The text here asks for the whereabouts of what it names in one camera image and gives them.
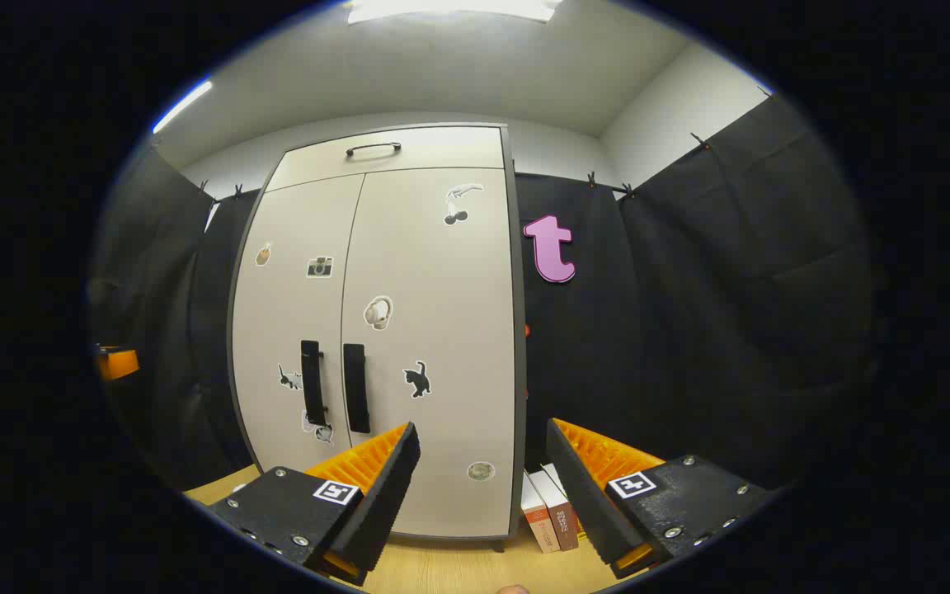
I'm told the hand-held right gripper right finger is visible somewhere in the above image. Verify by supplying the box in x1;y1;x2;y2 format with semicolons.
546;417;775;580

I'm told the white orange book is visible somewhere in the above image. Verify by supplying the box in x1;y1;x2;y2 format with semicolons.
521;470;563;554

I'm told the brown book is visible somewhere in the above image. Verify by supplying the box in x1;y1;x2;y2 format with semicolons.
529;468;582;552

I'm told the narrow ceiling light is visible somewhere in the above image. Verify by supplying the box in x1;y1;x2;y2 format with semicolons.
151;78;214;135

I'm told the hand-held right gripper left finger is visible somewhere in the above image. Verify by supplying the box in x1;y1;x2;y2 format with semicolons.
209;422;422;587

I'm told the wide ceiling light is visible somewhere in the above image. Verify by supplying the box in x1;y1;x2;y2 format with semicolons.
347;0;563;25

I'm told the white cabinet door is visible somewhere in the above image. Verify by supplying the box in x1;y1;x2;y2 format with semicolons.
230;175;365;479
341;167;523;539

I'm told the white double-door shoe cabinet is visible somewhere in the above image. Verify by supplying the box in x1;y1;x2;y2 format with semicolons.
226;122;529;552

